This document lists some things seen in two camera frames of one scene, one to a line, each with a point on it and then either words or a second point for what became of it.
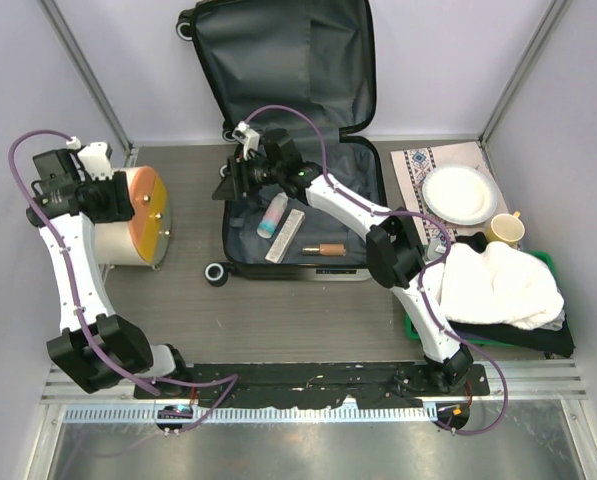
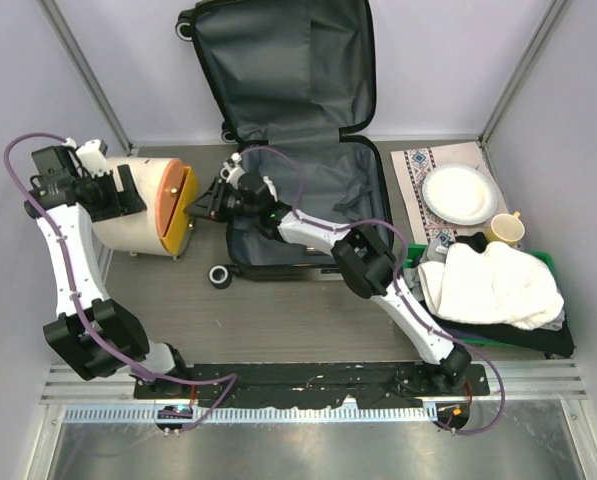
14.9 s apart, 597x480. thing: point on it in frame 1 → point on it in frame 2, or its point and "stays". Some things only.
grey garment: [434, 250] stays
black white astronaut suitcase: [305, 68] stays
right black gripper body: [251, 173] → [231, 204]
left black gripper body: [111, 197] stays
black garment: [556, 342] stays
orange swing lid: [150, 225] → [177, 188]
